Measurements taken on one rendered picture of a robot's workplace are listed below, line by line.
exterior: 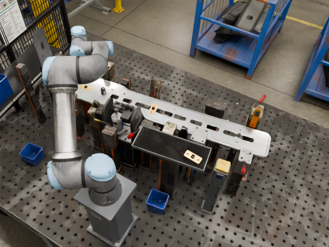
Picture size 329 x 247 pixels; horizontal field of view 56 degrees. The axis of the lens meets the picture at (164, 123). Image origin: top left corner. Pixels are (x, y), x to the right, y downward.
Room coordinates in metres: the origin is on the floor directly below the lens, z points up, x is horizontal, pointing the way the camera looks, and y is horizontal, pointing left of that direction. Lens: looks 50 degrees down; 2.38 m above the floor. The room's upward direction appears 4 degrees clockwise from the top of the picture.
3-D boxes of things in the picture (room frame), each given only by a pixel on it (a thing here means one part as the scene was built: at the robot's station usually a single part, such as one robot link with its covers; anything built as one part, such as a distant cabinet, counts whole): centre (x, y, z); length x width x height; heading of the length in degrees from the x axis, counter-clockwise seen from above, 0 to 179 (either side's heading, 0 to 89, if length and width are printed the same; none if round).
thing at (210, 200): (0.78, -0.29, 0.92); 0.08 x 0.08 x 0.44; 72
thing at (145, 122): (1.06, 0.10, 0.89); 0.13 x 0.11 x 0.38; 162
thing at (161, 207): (0.77, 0.01, 0.74); 0.11 x 0.10 x 0.09; 72
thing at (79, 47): (1.30, 0.46, 1.38); 0.11 x 0.11 x 0.08; 9
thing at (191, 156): (0.82, -0.15, 1.17); 0.08 x 0.04 x 0.01; 59
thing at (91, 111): (1.16, 0.41, 0.88); 0.11 x 0.09 x 0.37; 162
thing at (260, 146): (1.26, 0.05, 1.00); 1.38 x 0.22 x 0.02; 72
